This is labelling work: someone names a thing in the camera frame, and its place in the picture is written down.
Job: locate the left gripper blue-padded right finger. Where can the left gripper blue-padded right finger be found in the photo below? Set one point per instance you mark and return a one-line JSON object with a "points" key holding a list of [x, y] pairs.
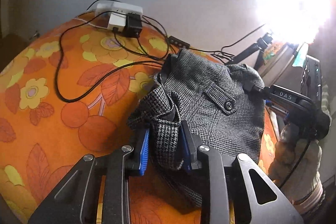
{"points": [[224, 181]]}

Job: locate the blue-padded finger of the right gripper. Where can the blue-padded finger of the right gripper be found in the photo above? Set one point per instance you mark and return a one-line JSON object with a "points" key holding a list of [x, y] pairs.
{"points": [[253, 88]]}

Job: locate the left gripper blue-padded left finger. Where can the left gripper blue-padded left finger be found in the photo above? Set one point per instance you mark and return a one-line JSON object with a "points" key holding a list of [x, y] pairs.
{"points": [[97, 187]]}

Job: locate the grey houndstooth pants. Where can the grey houndstooth pants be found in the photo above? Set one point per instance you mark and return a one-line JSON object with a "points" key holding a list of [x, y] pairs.
{"points": [[210, 98]]}

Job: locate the right hand in white glove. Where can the right hand in white glove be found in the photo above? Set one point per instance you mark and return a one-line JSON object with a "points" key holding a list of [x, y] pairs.
{"points": [[295, 169]]}

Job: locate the green striped white pillow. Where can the green striped white pillow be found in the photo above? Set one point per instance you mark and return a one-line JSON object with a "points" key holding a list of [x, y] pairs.
{"points": [[325, 100]]}

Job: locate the black speaker box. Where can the black speaker box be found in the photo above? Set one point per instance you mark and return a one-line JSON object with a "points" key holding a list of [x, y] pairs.
{"points": [[311, 78]]}

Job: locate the colourful cloth on stand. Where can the colourful cloth on stand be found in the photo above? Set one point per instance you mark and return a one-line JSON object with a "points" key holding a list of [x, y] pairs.
{"points": [[271, 51]]}

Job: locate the black tripod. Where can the black tripod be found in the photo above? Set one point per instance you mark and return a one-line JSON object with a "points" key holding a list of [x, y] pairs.
{"points": [[260, 46]]}

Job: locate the silver tripod stand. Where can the silver tripod stand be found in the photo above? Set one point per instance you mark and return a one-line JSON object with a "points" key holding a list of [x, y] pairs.
{"points": [[284, 58]]}

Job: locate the orange floral bedsheet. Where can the orange floral bedsheet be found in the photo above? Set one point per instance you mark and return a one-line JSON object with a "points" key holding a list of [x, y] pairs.
{"points": [[67, 94]]}

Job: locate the black power adapter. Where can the black power adapter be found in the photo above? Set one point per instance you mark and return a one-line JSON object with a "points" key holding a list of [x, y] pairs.
{"points": [[133, 26]]}

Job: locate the white charger plug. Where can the white charger plug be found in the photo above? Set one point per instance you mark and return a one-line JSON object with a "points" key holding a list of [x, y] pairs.
{"points": [[117, 21]]}

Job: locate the white power strip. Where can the white power strip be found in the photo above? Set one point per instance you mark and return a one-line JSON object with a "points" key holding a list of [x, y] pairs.
{"points": [[120, 7]]}

